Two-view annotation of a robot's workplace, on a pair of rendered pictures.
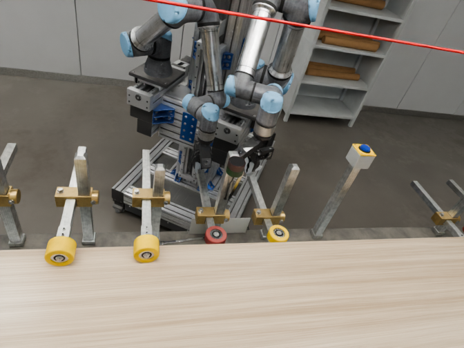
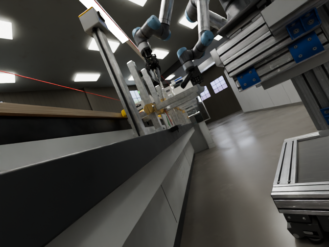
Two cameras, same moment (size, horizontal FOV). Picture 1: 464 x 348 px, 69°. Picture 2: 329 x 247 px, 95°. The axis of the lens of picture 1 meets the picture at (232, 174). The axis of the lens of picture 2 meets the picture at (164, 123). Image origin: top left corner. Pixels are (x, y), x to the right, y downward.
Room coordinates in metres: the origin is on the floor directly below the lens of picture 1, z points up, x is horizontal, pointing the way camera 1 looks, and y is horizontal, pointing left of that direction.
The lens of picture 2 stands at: (1.53, -0.88, 0.67)
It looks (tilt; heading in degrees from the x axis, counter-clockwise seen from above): 5 degrees up; 124
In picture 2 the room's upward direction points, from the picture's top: 24 degrees counter-clockwise
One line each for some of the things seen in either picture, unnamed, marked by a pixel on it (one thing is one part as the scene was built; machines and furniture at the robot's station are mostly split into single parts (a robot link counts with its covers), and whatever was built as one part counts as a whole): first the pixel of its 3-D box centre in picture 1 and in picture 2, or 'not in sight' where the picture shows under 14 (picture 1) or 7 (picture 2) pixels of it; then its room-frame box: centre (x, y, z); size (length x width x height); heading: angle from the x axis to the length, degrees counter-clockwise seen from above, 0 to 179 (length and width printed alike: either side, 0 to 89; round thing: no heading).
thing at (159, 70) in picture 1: (158, 63); not in sight; (1.68, 0.54, 1.09); 0.15 x 0.15 x 0.10
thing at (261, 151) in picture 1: (260, 145); (150, 59); (1.09, -0.08, 1.15); 0.09 x 0.08 x 0.12; 131
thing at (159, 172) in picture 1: (156, 212); (168, 110); (0.87, 0.24, 0.86); 0.03 x 0.03 x 0.48; 21
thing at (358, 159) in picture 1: (360, 157); (94, 25); (1.14, -0.47, 1.18); 0.07 x 0.07 x 0.08; 21
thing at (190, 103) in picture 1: (197, 105); (197, 52); (1.29, 0.22, 1.12); 0.11 x 0.11 x 0.08; 52
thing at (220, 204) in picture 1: (221, 200); (156, 99); (0.96, 0.01, 0.93); 0.03 x 0.03 x 0.48; 21
